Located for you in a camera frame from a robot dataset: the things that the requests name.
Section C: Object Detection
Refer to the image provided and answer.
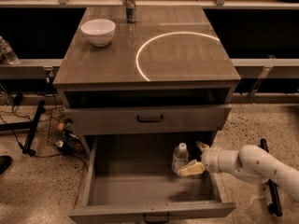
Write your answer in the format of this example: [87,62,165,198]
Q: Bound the wire basket with items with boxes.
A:
[47,106,85,154]

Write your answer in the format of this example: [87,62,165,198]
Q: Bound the white ceramic bowl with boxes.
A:
[80,19,116,47]

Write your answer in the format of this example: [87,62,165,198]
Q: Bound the closed upper drawer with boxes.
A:
[64,105,232,135]

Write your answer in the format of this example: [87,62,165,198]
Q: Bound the black stand leg right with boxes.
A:
[259,137,284,218]

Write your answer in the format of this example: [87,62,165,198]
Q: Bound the grey wooden drawer cabinet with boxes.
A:
[51,5,242,224]

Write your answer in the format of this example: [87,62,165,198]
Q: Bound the blue silver drink can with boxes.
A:
[122,0,137,23]

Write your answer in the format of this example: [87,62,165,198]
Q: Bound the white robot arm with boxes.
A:
[177,142,299,201]

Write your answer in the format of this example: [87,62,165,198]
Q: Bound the black stand leg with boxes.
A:
[0,101,46,156]
[259,137,284,218]

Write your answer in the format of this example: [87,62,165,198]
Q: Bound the open lower drawer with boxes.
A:
[69,133,235,224]

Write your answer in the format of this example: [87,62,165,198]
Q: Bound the clear bottle on left ledge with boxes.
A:
[0,36,20,64]

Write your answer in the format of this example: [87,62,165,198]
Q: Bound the black round object floor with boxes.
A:
[0,155,12,175]

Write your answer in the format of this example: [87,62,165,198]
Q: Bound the black stand leg left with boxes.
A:
[0,101,46,156]

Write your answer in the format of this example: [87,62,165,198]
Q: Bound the black cable on floor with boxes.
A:
[0,91,90,172]

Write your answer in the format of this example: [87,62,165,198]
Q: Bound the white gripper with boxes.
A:
[177,141,221,176]

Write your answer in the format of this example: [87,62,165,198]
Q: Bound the clear plastic water bottle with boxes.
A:
[171,143,189,173]

